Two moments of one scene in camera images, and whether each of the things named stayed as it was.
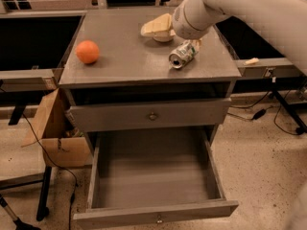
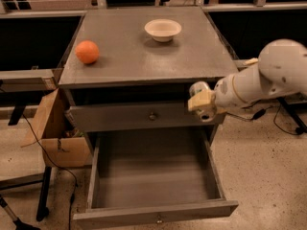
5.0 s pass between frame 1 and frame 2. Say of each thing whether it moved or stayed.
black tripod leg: stayed
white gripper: moved
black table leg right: stayed
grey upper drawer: stayed
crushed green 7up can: moved
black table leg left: stayed
